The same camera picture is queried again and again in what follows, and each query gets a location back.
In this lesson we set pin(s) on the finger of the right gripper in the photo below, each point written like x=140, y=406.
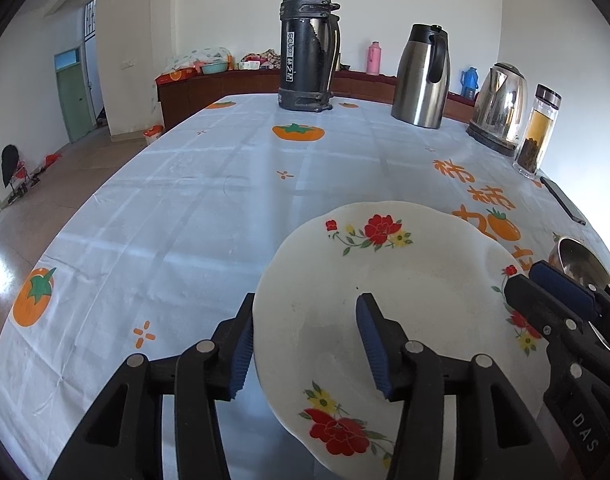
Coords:
x=540, y=309
x=588, y=302

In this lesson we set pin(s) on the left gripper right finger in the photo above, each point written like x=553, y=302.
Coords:
x=496, y=436

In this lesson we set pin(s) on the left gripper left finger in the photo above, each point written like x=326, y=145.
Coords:
x=120, y=436

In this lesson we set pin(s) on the stainless steel bowl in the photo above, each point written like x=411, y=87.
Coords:
x=578, y=262

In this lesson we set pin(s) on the white red-flower plate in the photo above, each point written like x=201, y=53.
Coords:
x=439, y=277

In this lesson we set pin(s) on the black smartphone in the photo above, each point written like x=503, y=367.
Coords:
x=564, y=201

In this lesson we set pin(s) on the persimmon print tablecloth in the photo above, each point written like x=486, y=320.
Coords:
x=172, y=243

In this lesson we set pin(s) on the stainless electric kettle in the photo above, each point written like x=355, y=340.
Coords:
x=499, y=108

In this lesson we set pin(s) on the glass tea bottle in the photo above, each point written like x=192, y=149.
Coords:
x=538, y=132

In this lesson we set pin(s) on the black baby stroller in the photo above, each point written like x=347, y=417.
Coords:
x=15, y=174

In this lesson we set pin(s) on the white red bucket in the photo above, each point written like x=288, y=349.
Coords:
x=153, y=133

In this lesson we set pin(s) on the pink thermos bottle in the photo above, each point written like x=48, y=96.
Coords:
x=374, y=59

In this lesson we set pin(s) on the green door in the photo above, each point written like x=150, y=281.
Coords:
x=73, y=94

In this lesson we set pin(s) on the dark wooden sideboard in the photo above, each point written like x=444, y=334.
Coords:
x=180, y=99

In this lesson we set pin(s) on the large black thermos flask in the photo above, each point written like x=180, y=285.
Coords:
x=310, y=48

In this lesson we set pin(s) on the teal basin on sideboard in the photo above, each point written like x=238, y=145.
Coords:
x=215, y=68

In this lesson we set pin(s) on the steel carafe black handle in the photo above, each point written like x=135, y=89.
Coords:
x=423, y=77

